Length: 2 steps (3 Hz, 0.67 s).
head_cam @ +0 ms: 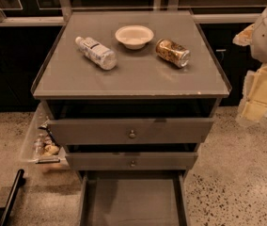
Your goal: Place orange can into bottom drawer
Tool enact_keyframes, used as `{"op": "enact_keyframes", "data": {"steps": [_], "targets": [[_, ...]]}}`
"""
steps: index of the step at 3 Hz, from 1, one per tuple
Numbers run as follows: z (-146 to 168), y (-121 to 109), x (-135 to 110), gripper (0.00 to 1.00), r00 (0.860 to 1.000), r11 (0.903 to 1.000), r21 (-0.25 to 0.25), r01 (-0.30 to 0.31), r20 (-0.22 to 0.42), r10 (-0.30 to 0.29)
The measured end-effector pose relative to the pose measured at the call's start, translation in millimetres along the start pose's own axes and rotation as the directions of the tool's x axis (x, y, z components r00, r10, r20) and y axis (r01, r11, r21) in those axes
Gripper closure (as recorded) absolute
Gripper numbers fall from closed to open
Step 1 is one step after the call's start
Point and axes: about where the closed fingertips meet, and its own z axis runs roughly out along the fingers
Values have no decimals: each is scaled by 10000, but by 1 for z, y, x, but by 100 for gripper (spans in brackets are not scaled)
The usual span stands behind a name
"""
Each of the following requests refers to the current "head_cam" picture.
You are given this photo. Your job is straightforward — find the grey drawer cabinet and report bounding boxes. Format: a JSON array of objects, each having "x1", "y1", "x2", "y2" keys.
[{"x1": 30, "y1": 10, "x2": 233, "y2": 181}]

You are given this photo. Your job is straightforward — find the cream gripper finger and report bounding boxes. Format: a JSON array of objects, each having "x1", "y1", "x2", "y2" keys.
[
  {"x1": 236, "y1": 63, "x2": 267, "y2": 123},
  {"x1": 232, "y1": 24, "x2": 254, "y2": 46}
]

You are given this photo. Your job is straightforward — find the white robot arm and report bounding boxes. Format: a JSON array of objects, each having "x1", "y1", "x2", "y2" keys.
[{"x1": 233, "y1": 7, "x2": 267, "y2": 126}]

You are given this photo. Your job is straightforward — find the white paper bowl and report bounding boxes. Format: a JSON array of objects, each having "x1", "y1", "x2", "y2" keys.
[{"x1": 115, "y1": 25, "x2": 154, "y2": 50}]

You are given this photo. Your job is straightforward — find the snack items in bin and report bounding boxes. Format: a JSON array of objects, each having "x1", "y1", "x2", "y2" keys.
[{"x1": 33, "y1": 121, "x2": 60, "y2": 156}]

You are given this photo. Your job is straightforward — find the clear plastic water bottle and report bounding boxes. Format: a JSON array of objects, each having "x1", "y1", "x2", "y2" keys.
[{"x1": 75, "y1": 37, "x2": 117, "y2": 71}]

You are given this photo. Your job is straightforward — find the orange soda can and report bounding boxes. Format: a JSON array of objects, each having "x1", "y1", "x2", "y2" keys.
[{"x1": 155, "y1": 39, "x2": 191, "y2": 69}]

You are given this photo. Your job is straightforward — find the clear plastic storage bin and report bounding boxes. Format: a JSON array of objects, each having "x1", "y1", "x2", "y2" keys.
[{"x1": 20, "y1": 105, "x2": 70, "y2": 172}]

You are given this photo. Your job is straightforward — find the grey drawer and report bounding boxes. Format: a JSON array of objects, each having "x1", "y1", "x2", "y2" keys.
[
  {"x1": 48, "y1": 118, "x2": 213, "y2": 145},
  {"x1": 66, "y1": 153, "x2": 197, "y2": 170},
  {"x1": 79, "y1": 170, "x2": 190, "y2": 226}
]

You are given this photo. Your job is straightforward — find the bottom grey drawer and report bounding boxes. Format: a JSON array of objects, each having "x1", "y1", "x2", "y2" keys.
[{"x1": 79, "y1": 170, "x2": 190, "y2": 226}]

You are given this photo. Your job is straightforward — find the top grey drawer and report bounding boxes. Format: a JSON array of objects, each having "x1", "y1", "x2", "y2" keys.
[{"x1": 48, "y1": 118, "x2": 213, "y2": 145}]

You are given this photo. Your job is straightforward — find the middle grey drawer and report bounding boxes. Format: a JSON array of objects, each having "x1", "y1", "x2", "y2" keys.
[{"x1": 66, "y1": 153, "x2": 197, "y2": 170}]

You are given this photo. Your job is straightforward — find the black metal stand leg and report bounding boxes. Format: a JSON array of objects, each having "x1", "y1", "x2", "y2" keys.
[{"x1": 0, "y1": 169, "x2": 26, "y2": 226}]

